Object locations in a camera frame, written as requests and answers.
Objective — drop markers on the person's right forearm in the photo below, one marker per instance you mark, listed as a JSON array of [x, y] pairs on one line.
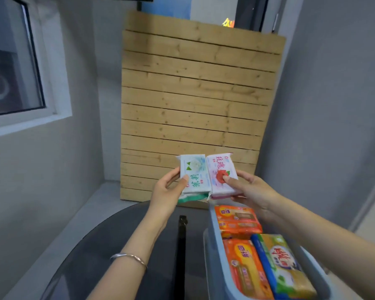
[[328, 245]]

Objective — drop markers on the small orange soap packet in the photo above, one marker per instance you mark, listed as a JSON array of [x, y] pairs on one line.
[[237, 220]]

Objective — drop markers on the grey framed window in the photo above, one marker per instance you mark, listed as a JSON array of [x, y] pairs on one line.
[[15, 59]]

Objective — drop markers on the black table leg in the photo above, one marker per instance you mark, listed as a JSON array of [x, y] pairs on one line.
[[181, 256]]

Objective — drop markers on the grey plastic basket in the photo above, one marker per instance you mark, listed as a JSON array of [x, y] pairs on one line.
[[217, 262]]

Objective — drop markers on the person's left forearm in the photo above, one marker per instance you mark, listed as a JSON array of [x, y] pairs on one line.
[[129, 260]]

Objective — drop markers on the person's right thumb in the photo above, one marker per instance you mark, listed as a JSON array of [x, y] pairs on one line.
[[232, 183]]

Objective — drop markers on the white pink soap packet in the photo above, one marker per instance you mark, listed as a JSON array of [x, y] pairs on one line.
[[221, 174]]

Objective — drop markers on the person's left hand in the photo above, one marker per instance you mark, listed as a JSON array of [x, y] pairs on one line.
[[164, 198]]

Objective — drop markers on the wooden slat panel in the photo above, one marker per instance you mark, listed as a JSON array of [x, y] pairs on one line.
[[193, 99]]

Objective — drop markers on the white green soap packet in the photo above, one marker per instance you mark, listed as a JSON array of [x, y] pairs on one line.
[[195, 178]]

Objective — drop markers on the green blue soap packet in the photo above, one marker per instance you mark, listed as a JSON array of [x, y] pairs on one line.
[[284, 267]]

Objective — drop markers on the person's left thumb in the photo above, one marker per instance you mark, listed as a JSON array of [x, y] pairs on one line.
[[180, 182]]

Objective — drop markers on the large orange soap packet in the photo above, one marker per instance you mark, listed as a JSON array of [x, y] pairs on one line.
[[247, 270]]

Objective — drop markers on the person's right hand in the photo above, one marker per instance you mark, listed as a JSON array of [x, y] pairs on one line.
[[256, 192]]

